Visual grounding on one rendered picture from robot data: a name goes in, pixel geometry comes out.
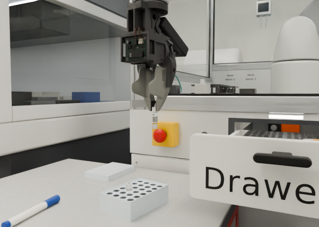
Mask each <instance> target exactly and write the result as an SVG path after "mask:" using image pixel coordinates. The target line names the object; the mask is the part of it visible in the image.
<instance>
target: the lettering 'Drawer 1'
mask: <svg viewBox="0 0 319 227"><path fill-rule="evenodd" d="M209 170H215V171H217V172H219V174H220V176H221V182H220V185H219V186H217V187H211V186H208V182H209ZM235 178H239V179H240V176H234V177H233V176H232V175H230V192H233V180H234V179H235ZM244 180H253V181H254V182H255V184H245V185H244V186H243V191H244V193H245V194H246V195H253V194H255V195H256V196H258V181H257V180H256V179H255V178H252V177H245V178H244ZM264 181H265V184H266V188H267V192H268V196H269V198H273V196H274V193H275V190H276V187H277V185H278V189H279V193H280V197H281V199H282V200H285V199H286V196H287V193H288V190H289V187H290V184H291V182H287V185H286V188H285V191H284V194H282V190H281V186H280V182H279V181H275V184H274V187H273V189H272V193H271V191H270V187H269V183H268V180H264ZM223 184H224V175H223V173H222V171H221V170H219V169H217V168H212V167H206V188H207V189H220V188H221V187H222V186H223ZM248 186H252V187H255V191H254V192H253V193H249V192H247V191H246V187H248ZM302 187H308V188H310V189H311V191H312V193H309V192H302V191H300V188H302ZM299 194H305V195H312V196H315V190H314V188H313V187H312V186H311V185H309V184H300V185H299V186H298V187H297V188H296V198H297V199H298V200H299V201H300V202H302V203H305V204H314V201H304V200H302V199H301V198H300V196H299Z"/></svg>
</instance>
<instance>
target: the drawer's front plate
mask: <svg viewBox="0 0 319 227"><path fill-rule="evenodd" d="M273 151H278V152H290V153H292V155H293V156H303V157H309V158H310V159H311V161H312V166H311V167H309V168H301V167H292V166H282V165H273V164H263V163H256V162H255V161H254V160H253V156H254V154H255V153H258V152H259V153H270V154H271V153H272V152H273ZM206 167H212V168H217V169H219V170H221V171H222V173H223V175H224V184H223V186H222V187H221V188H220V189H207V188H206ZM230 175H232V176H233V177H234V176H240V179H239V178H235V179H234V180H233V192H230ZM245 177H252V178H255V179H256V180H257V181H258V196H256V195H255V194H253V195H246V194H245V193H244V191H243V186H244V185H245V184H255V182H254V181H253V180H244V178H245ZM264 180H268V183H269V187H270V191H271V193H272V189H273V187H274V184H275V181H279V182H280V186H281V190H282V194H284V191H285V188H286V185H287V182H291V184H290V187H289V190H288V193H287V196H286V199H285V200H282V199H281V197H280V193H279V189H278V185H277V187H276V190H275V193H274V196H273V198H269V196H268V192H267V188H266V184H265V181H264ZM220 182H221V176H220V174H219V172H217V171H215V170H209V182H208V186H211V187H217V186H219V185H220ZM300 184H309V185H311V186H312V187H313V188H314V190H315V196H312V195H305V194H299V196H300V198H301V199H302V200H304V201H314V204H305V203H302V202H300V201H299V200H298V199H297V198H296V188H297V187H298V186H299V185H300ZM189 193H190V195H191V197H193V198H197V199H204V200H210V201H216V202H221V203H227V204H233V205H239V206H244V207H250V208H258V209H263V210H269V211H275V212H281V213H286V214H292V215H298V216H304V217H309V218H317V219H319V141H309V140H295V139H280V138H264V137H250V136H235V135H220V134H205V133H195V134H193V135H191V136H190V152H189Z"/></svg>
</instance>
